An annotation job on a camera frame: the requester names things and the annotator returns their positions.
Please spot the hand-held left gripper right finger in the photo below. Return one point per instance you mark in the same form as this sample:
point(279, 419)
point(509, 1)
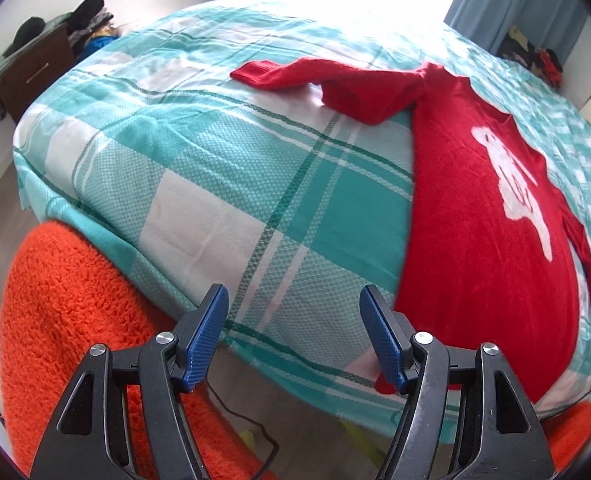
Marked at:
point(383, 340)

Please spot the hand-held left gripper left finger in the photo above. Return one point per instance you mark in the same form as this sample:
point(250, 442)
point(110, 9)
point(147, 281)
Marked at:
point(206, 340)

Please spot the red knitted sweater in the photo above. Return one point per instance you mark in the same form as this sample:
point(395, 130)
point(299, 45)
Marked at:
point(475, 270)

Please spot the heap of dark clothes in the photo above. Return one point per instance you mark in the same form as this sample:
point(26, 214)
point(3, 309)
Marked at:
point(535, 57)

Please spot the pile of mixed clothes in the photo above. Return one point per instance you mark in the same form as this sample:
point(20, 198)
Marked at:
point(92, 20)

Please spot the orange fleece cloth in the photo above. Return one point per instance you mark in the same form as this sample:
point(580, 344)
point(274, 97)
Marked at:
point(65, 310)

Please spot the teal plaid bedsheet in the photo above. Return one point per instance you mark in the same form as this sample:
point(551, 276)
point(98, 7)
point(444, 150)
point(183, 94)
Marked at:
point(200, 160)

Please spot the brown wooden cabinet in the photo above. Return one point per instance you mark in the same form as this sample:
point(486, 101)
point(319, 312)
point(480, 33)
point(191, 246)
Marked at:
point(30, 77)

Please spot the blue curtain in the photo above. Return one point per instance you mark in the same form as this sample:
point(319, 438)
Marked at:
point(505, 0)

